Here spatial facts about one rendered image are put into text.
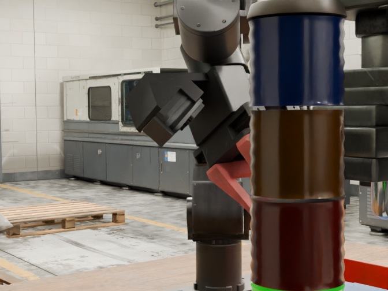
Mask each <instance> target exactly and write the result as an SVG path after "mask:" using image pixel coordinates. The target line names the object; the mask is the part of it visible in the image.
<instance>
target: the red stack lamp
mask: <svg viewBox="0 0 388 291"><path fill-rule="evenodd" d="M249 198H250V201H251V208H250V211H249V212H250V214H251V221H250V228H251V235H250V241H251V249H250V254H251V263H250V268H251V277H250V280H251V282H252V283H254V284H255V285H258V286H261V287H264V288H269V289H276V290H285V291H319V290H327V289H333V288H337V287H339V286H341V285H343V284H344V283H345V278H344V271H345V264H344V257H345V250H344V243H345V236H344V229H345V222H344V215H345V209H344V201H345V197H344V196H339V197H331V198H324V199H275V198H267V197H258V196H254V195H252V196H250V197H249Z"/></svg>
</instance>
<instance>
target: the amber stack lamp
mask: <svg viewBox="0 0 388 291"><path fill-rule="evenodd" d="M344 112H345V109H316V110H249V113H250V116H251V119H250V122H249V127H250V130H251V132H250V136H249V140H250V143H251V147H250V150H249V153H250V156H251V161H250V164H249V167H250V170H251V175H250V178H249V180H250V183H251V189H250V192H249V194H251V195H254V196H258V197H267V198H275V199H324V198H331V197H339V196H343V195H345V191H344V183H345V177H344V169H345V162H344V155H345V149H344V141H345V135H344V127H345V120H344Z"/></svg>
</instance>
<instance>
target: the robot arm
mask: <svg viewBox="0 0 388 291"><path fill-rule="evenodd" d="M256 2H258V0H173V22H174V29H175V33H176V35H180V36H181V45H180V51H181V54H182V56H183V59H184V61H185V64H186V66H187V68H188V71H189V73H145V74H144V75H143V77H142V78H141V79H140V80H139V82H138V83H137V84H136V85H135V86H134V88H133V89H132V90H131V92H130V93H129V94H128V95H127V96H126V98H125V100H126V104H127V106H128V109H129V112H130V115H131V117H132V120H133V123H134V126H135V128H136V130H137V131H138V132H139V133H140V132H141V131H143V132H144V133H145V134H146V135H148V136H149V137H150V138H151V139H153V141H154V142H156V143H157V144H158V145H159V146H160V147H163V145H164V144H165V143H166V142H167V141H168V140H170V139H171V138H172V137H173V136H174V135H175V134H176V133H177V131H178V130H181V131H182V130H183V129H184V128H185V127H186V126H187V125H189V128H190V130H191V132H192V136H193V138H194V140H195V143H196V146H198V148H197V149H196V150H195V151H194V152H193V153H192V155H193V158H194V160H195V166H194V169H193V181H192V197H188V198H187V200H186V222H187V232H188V240H192V241H193V242H196V279H195V280H194V281H193V285H191V286H185V287H181V288H176V289H170V290H164V291H251V290H252V289H251V285H250V281H251V280H250V277H251V274H246V275H242V241H241V240H249V230H251V228H250V221H251V214H250V212H249V211H250V208H251V201H250V198H249V197H250V196H249V195H248V194H247V193H246V191H245V190H244V189H243V181H242V180H241V178H245V177H250V175H251V170H250V167H249V164H250V161H251V156H250V153H249V150H250V147H251V143H250V140H249V136H250V132H251V130H250V127H249V122H250V119H251V116H250V113H249V110H300V108H299V107H298V106H249V103H250V100H251V99H250V95H249V89H250V86H251V85H250V82H249V75H250V72H251V71H250V70H249V67H248V65H247V62H246V60H245V58H244V56H243V53H242V51H241V34H242V43H243V44H250V41H249V37H248V36H249V32H250V27H249V24H248V22H249V21H247V15H248V12H249V8H250V6H251V5H252V4H253V3H256ZM243 208H244V228H243Z"/></svg>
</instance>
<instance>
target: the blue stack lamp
mask: <svg viewBox="0 0 388 291"><path fill-rule="evenodd" d="M344 23H345V19H344V18H342V17H335V16H316V15H300V16H276V17H265V18H258V19H254V20H251V21H249V22H248V24H249V27H250V32H249V36H248V37H249V41H250V46H249V55H250V60H249V68H250V71H251V72H250V75H249V82H250V85H251V86H250V89H249V95H250V99H251V100H250V103H249V106H336V105H345V102H344V94H345V88H344V80H345V73H344V66H345V59H344V52H345V45H344V37H345V31H344Z"/></svg>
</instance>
